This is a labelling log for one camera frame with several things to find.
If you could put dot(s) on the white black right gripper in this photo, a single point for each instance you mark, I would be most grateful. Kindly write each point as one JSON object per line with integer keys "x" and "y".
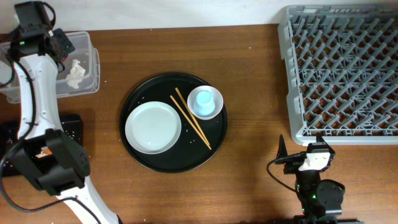
{"x": 291, "y": 167}

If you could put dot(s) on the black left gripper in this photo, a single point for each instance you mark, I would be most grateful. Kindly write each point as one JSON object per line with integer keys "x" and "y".
{"x": 69, "y": 47}

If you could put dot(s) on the white tissue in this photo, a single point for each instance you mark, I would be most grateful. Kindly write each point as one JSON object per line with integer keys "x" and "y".
{"x": 75, "y": 77}

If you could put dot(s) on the white bowl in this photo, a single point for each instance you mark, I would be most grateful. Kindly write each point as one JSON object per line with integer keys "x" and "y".
{"x": 217, "y": 98}

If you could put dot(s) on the orange carrot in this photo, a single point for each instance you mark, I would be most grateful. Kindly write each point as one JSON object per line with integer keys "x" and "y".
{"x": 45, "y": 152}

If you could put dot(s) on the wooden chopstick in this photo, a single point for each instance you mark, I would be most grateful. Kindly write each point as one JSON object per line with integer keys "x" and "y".
{"x": 190, "y": 122}
{"x": 193, "y": 119}

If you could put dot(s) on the white plate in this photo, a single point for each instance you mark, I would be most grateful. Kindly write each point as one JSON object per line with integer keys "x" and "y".
{"x": 153, "y": 127}

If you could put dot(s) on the light blue plastic cup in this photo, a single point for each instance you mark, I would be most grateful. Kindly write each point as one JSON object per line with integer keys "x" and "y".
{"x": 204, "y": 103}

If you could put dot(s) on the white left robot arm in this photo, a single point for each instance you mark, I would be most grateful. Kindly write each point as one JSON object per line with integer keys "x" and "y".
{"x": 66, "y": 173}

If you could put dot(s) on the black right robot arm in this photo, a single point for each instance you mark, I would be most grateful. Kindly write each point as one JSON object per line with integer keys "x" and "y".
{"x": 321, "y": 199}

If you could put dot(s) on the grey dishwasher rack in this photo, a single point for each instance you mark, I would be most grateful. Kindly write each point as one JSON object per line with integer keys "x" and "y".
{"x": 341, "y": 63}

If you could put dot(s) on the clear plastic bin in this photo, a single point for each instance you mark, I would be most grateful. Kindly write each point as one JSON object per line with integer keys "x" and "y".
{"x": 84, "y": 52}

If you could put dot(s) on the black rectangular tray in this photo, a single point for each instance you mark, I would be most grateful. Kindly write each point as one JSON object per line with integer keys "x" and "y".
{"x": 71, "y": 124}

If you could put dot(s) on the round black serving tray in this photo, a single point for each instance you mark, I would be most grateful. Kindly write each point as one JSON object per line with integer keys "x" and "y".
{"x": 189, "y": 151}

